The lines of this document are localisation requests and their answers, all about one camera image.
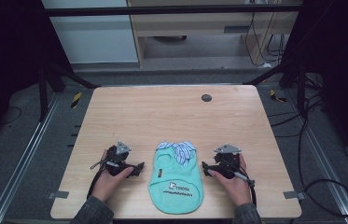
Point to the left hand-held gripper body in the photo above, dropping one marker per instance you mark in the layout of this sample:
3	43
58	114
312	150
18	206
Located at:
116	157

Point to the person's right hand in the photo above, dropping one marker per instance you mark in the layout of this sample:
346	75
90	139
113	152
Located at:
235	186

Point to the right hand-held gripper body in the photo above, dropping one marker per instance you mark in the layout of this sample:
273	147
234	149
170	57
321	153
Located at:
228	160

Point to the black metal frame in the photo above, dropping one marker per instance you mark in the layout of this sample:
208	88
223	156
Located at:
162	10

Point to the grey tape piece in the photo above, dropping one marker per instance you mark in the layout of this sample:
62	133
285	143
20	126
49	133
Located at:
59	195
293	195

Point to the aluminium floor rail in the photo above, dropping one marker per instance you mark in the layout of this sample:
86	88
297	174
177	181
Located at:
22	161
327	165

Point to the grey round table grommet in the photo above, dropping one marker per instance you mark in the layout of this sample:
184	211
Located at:
206	98

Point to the white cabinet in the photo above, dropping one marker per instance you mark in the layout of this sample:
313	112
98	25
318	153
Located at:
90	34

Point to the yellow black striped tape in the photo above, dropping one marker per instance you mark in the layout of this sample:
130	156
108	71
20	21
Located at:
276	95
76	100

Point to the person's left hand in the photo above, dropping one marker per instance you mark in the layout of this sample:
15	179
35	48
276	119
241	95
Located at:
108	183

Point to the mint green pet shirt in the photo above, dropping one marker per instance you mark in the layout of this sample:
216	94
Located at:
176	183

